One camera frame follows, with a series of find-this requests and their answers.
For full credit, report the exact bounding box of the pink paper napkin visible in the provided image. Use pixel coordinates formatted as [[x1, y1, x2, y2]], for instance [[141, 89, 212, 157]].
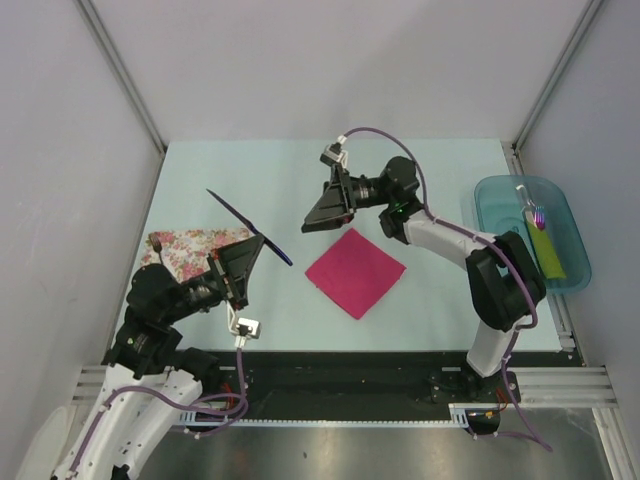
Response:
[[305, 229, 406, 320]]

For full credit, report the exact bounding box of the floral tray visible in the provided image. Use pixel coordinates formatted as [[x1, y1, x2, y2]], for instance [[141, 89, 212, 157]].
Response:
[[140, 227, 252, 283]]

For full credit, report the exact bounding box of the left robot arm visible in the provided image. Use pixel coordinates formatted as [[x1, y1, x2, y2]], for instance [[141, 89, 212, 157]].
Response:
[[51, 234, 265, 479]]

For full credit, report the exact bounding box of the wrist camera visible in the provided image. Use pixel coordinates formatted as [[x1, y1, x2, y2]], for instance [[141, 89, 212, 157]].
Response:
[[320, 135, 348, 169], [226, 303, 261, 349]]

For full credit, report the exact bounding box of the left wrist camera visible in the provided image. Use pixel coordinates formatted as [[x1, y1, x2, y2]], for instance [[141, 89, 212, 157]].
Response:
[[226, 303, 261, 349]]

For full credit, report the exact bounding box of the aluminium frame rail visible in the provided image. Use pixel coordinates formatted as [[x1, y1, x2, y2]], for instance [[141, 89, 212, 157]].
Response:
[[71, 366, 618, 408]]

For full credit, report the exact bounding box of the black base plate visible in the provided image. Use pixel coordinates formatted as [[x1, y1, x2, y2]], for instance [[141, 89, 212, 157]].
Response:
[[102, 349, 584, 421]]

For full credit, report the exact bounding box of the iridescent fork in bin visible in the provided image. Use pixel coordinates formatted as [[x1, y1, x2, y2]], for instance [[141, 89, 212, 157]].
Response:
[[533, 206, 546, 231]]

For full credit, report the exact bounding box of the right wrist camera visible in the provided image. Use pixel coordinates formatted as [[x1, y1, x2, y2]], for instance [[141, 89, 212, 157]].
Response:
[[320, 135, 348, 169]]

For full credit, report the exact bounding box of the teal plastic bin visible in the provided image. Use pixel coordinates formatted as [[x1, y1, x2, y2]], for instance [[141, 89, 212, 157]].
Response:
[[474, 175, 592, 294]]

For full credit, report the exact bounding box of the silver utensil in bin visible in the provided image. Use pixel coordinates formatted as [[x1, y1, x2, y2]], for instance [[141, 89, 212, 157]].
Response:
[[515, 183, 536, 224]]

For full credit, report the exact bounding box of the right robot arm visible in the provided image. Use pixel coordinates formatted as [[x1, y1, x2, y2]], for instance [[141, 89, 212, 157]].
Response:
[[301, 153, 546, 401]]

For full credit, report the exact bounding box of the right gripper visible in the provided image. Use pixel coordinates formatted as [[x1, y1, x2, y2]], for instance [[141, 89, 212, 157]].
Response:
[[301, 163, 394, 234]]

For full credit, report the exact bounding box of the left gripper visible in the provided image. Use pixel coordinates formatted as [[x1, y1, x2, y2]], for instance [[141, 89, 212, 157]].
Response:
[[163, 234, 265, 322]]

